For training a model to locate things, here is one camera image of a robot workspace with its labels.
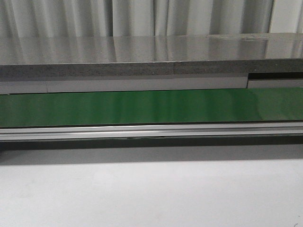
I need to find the aluminium conveyor frame rail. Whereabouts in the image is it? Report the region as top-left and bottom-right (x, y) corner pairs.
(0, 122), (303, 141)

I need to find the grey stone slab bench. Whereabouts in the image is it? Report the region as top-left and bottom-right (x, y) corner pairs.
(0, 33), (303, 80)

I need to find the green conveyor belt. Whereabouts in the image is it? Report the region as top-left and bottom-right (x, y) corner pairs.
(0, 87), (303, 128)

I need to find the grey panel under bench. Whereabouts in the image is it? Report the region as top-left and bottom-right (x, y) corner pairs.
(0, 72), (303, 94)

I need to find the white pleated curtain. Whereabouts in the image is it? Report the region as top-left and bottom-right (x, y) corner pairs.
(0, 0), (303, 38)

